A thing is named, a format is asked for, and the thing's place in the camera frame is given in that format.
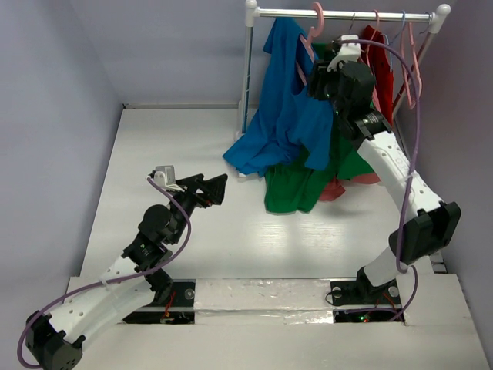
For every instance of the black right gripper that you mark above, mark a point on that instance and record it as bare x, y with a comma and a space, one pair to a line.
318, 79

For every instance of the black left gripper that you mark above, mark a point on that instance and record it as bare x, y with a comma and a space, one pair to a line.
212, 190

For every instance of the pink plastic hanger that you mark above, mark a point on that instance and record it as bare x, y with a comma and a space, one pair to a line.
314, 32

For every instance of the blue t-shirt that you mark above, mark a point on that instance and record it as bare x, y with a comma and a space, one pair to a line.
287, 119

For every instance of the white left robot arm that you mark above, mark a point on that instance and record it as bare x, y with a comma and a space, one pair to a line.
57, 335

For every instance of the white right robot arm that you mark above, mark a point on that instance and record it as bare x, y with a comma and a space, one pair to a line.
427, 223

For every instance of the red t-shirt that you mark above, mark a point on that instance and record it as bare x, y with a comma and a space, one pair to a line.
376, 58

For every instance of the green t-shirt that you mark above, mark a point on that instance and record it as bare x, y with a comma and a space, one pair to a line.
294, 187

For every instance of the pink t-shirt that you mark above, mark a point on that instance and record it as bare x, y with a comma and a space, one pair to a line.
345, 166

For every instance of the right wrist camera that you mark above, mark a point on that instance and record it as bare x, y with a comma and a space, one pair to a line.
347, 49

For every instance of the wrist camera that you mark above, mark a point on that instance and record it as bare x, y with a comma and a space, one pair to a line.
164, 177
347, 49

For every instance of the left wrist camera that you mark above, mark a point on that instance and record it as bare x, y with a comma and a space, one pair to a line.
164, 177

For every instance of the blue wire hanger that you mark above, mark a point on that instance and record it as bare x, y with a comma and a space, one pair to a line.
392, 42

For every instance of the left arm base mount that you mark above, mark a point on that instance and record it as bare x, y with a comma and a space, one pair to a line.
172, 302

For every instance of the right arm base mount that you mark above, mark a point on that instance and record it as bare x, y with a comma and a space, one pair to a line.
360, 298

